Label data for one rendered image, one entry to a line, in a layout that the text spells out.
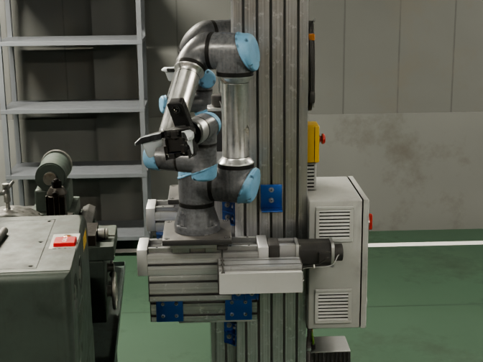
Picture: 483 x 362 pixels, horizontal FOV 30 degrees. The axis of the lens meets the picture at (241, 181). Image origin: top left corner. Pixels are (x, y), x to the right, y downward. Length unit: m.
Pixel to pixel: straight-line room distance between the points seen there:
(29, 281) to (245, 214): 1.00
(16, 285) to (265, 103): 1.10
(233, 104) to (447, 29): 4.10
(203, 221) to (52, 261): 0.64
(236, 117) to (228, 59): 0.18
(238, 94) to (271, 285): 0.61
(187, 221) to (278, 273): 0.34
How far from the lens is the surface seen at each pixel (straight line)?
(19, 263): 2.45
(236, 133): 2.81
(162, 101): 3.60
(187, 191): 2.89
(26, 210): 3.05
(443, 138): 6.86
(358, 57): 6.64
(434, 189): 6.93
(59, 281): 2.36
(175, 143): 2.41
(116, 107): 6.13
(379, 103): 6.71
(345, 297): 3.18
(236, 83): 2.78
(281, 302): 3.21
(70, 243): 2.56
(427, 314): 5.40
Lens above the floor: 2.04
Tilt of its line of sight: 14 degrees down
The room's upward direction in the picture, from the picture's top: 1 degrees counter-clockwise
